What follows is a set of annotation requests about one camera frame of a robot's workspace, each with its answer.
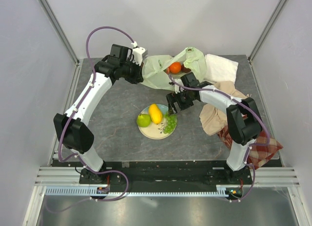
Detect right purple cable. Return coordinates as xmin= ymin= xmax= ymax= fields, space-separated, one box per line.
xmin=168 ymin=74 xmax=271 ymax=163

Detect white folded towel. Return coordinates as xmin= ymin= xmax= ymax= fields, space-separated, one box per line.
xmin=204 ymin=54 xmax=238 ymax=83

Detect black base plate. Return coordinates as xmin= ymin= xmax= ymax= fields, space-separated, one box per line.
xmin=79 ymin=160 xmax=252 ymax=192

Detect light blue cable duct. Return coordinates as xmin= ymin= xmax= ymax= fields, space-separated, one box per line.
xmin=45 ymin=186 xmax=230 ymax=197

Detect beige and blue plate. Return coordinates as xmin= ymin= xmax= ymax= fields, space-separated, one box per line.
xmin=138 ymin=104 xmax=175 ymax=140

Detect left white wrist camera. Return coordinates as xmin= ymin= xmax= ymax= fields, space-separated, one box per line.
xmin=131 ymin=41 xmax=148 ymax=65

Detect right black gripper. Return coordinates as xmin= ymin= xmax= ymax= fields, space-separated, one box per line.
xmin=166 ymin=88 xmax=195 ymax=116

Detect dark red fake fruit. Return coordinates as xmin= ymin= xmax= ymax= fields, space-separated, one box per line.
xmin=181 ymin=65 xmax=192 ymax=73

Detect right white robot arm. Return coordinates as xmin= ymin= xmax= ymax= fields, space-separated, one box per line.
xmin=166 ymin=72 xmax=266 ymax=184

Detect red plaid cloth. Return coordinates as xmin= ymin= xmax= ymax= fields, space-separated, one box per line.
xmin=217 ymin=126 xmax=283 ymax=169

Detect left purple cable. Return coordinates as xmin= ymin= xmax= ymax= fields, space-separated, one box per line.
xmin=58 ymin=26 xmax=137 ymax=163

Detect green fake grapes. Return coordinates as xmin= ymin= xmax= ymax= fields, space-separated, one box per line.
xmin=163 ymin=113 xmax=177 ymax=134

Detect green fake apple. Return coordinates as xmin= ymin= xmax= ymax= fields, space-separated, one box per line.
xmin=136 ymin=113 xmax=152 ymax=128

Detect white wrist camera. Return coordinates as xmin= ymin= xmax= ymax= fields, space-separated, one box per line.
xmin=131 ymin=41 xmax=148 ymax=65
xmin=169 ymin=79 xmax=184 ymax=94

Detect beige crumpled cloth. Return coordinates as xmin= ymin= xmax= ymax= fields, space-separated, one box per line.
xmin=199 ymin=81 xmax=251 ymax=136

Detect purple cable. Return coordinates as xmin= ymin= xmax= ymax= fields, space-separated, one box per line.
xmin=58 ymin=26 xmax=137 ymax=163
xmin=168 ymin=74 xmax=271 ymax=163

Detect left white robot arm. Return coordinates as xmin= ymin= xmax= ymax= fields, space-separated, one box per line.
xmin=53 ymin=44 xmax=147 ymax=184

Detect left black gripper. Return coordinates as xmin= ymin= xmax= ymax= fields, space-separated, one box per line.
xmin=120 ymin=58 xmax=144 ymax=85

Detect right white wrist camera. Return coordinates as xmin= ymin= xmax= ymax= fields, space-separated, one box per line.
xmin=169 ymin=79 xmax=184 ymax=94

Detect orange fake fruit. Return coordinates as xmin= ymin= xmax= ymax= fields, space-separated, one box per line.
xmin=169 ymin=62 xmax=182 ymax=74

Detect yellow fake mango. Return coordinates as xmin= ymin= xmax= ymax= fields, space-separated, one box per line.
xmin=148 ymin=104 xmax=163 ymax=124

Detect light green plastic bag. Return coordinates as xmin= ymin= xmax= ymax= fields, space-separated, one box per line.
xmin=142 ymin=47 xmax=207 ymax=91

